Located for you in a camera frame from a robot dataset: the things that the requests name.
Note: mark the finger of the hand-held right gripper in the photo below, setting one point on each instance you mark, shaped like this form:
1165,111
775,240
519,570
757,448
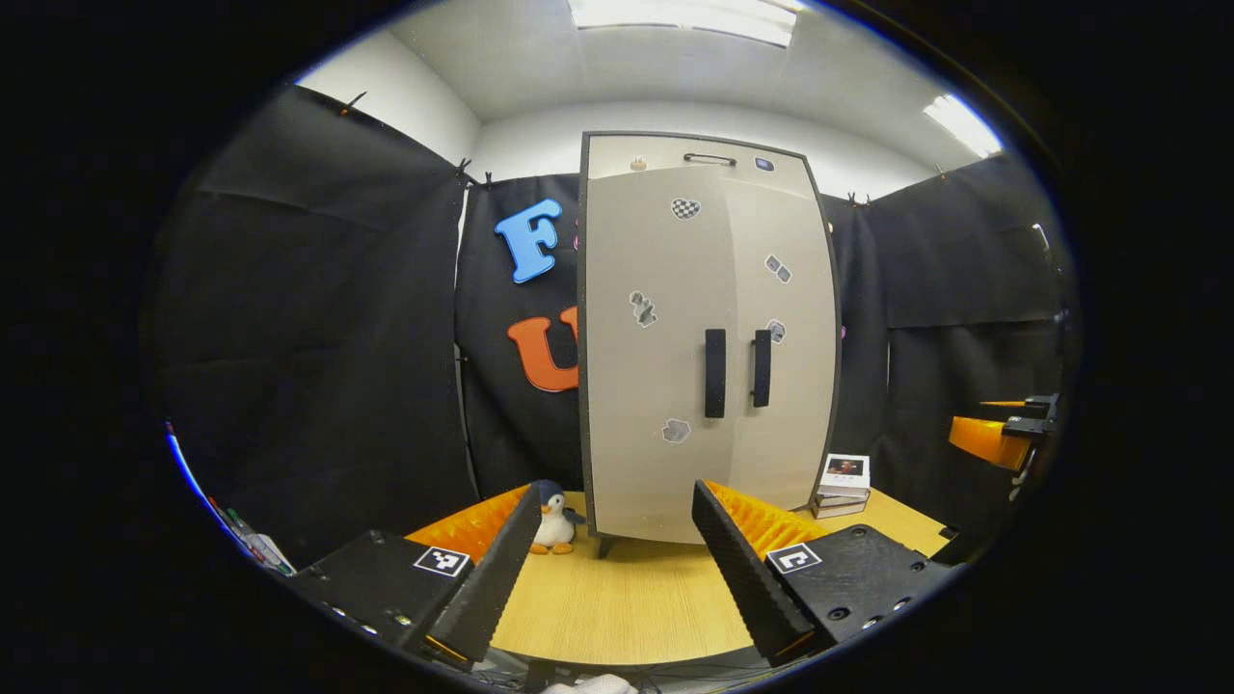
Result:
983,439
1043,405

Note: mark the white photo cover book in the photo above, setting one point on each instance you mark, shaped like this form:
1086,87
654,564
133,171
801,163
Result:
846,477

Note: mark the grey shoe cabinet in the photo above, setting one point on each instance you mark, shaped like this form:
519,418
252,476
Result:
704,154

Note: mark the grey cabinet door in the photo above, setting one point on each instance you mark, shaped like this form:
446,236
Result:
646,386
795,386

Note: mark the beige cabinet drawer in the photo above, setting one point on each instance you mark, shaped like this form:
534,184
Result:
656,156

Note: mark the black backdrop cloth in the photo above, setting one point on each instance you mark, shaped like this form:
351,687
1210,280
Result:
318,337

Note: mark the lit monitor screen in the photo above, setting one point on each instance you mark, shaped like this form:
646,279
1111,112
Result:
188,472

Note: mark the brown edged book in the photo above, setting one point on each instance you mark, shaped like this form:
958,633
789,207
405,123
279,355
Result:
837,507

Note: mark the penguin plush toy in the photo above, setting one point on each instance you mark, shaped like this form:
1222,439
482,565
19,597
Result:
554,525

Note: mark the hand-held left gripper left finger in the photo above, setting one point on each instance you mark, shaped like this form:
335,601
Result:
501,569

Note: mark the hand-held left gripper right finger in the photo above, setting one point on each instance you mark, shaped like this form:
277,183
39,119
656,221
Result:
733,569

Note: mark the large ceiling light panel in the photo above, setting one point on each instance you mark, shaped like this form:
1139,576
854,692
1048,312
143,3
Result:
694,17

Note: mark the narrow ceiling light panel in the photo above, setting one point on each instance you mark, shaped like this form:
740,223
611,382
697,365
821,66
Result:
961,125

